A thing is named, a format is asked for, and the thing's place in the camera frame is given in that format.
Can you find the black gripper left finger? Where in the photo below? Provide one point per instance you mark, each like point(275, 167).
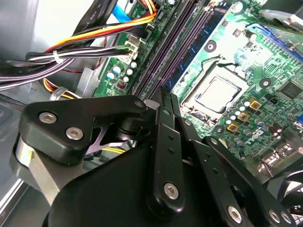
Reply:
point(71, 123)

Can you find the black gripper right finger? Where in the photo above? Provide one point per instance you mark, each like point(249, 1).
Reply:
point(213, 165)

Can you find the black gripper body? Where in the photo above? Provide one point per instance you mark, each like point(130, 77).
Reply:
point(113, 194)

